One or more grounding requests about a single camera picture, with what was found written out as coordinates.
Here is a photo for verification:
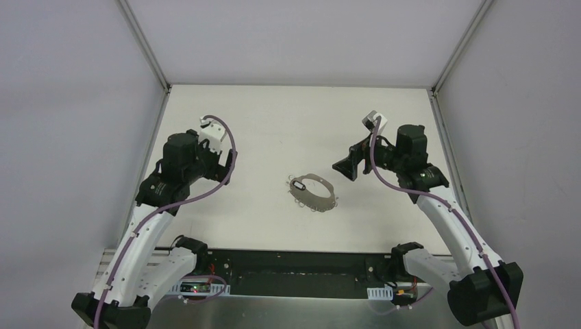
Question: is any key with black tag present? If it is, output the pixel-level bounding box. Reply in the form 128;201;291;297
290;180;306;191

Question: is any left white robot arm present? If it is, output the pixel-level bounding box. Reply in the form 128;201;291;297
71;123;237;328

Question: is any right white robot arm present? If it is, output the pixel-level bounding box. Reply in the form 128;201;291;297
332;121;523;328

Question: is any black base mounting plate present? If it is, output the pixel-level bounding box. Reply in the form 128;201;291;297
191;249;420;299

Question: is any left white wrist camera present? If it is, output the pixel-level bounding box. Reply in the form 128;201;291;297
198;118;226;154

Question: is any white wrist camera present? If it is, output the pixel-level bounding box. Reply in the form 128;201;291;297
198;118;226;154
362;110;387;136

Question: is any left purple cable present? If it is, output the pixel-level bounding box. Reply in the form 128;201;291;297
92;114;238;329

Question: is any purple cable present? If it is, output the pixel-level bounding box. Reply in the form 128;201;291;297
368;116;521;329
92;114;238;329

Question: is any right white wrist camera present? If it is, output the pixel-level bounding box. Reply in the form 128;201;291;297
362;110;387;136

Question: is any aluminium frame rail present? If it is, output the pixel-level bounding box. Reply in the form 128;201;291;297
95;249;116;279

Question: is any left white cable duct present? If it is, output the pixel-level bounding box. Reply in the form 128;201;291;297
167;282;230;297

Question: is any white cable duct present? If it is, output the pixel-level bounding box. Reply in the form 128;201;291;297
367;285;394;301
167;282;230;297

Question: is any right white cable duct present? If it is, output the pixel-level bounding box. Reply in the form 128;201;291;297
367;285;394;301

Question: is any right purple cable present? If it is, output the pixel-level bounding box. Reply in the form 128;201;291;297
368;116;521;329

